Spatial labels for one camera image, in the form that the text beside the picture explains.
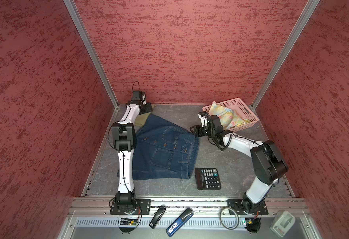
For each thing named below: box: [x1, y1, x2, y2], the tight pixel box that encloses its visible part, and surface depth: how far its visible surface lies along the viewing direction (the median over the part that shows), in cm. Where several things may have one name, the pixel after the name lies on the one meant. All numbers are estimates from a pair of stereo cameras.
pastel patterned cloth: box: [208, 101, 251, 130], surface depth 111 cm
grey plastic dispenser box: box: [270, 210, 296, 238], surface depth 69 cm
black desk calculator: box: [194, 167, 222, 191], surface depth 83 cm
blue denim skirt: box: [132, 113, 200, 181], surface depth 95 cm
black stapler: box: [148, 205, 167, 230], surface depth 70 cm
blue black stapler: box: [166, 207, 194, 238], surface depth 69 cm
